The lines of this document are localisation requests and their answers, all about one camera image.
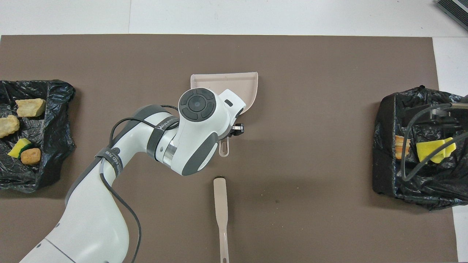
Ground beige plastic dustpan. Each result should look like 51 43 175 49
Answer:
190 71 259 158

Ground beige brush with black bristles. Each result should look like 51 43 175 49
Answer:
213 177 230 263

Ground bread piece with orange crust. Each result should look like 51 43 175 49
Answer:
395 135 412 160

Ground beige bread chunk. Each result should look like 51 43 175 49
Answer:
15 98 47 118

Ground brown croquette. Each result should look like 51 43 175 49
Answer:
20 148 42 166

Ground pale sponge chunk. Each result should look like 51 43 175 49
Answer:
0 115 20 139

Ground bin with black trash bag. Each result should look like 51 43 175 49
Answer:
372 85 468 211
0 79 76 194

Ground brown table mat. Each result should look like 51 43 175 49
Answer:
0 35 459 263

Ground grey ribbed device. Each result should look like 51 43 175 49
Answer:
436 0 468 21

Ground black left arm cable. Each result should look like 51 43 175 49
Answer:
99 105 180 263

